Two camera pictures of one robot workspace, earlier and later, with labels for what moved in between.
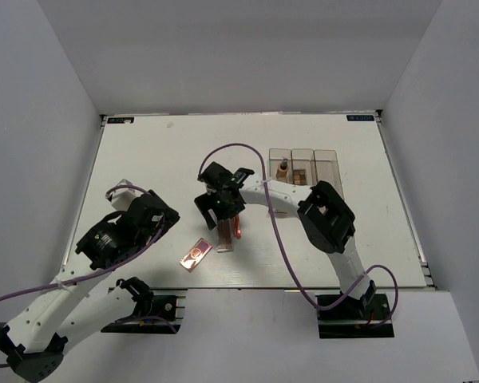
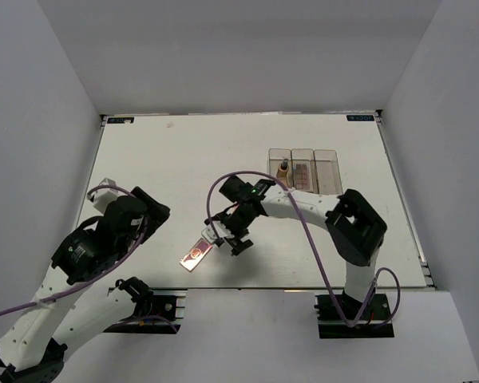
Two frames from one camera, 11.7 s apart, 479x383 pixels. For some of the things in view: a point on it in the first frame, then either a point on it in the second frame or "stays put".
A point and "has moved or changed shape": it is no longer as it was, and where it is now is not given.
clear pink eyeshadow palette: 225,235 has moved or changed shape
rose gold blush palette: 196,255 stays put
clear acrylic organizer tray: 305,167 stays put
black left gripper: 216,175 -> 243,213
